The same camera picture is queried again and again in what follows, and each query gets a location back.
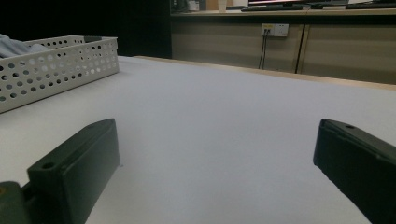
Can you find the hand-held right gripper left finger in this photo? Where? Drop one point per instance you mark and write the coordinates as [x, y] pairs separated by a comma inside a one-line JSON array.
[[74, 174]]

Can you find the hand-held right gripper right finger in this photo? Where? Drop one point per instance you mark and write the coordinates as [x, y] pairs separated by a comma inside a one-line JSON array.
[[358, 165]]

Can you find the white perforated plastic basket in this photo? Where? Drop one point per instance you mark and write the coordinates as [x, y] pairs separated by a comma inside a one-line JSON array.
[[62, 77]]

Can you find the light blue shirt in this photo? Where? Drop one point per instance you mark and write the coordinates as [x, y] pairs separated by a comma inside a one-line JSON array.
[[12, 48]]

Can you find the beige wooden cabinet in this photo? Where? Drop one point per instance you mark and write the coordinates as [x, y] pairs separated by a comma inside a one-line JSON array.
[[342, 49]]

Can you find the black keyboard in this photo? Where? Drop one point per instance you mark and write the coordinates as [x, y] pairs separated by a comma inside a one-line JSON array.
[[274, 8], [370, 5]]

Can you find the white cup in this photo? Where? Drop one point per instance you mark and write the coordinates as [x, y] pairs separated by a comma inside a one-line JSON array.
[[222, 5]]

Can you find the white wall socket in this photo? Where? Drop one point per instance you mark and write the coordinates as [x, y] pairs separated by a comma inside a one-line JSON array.
[[275, 30]]

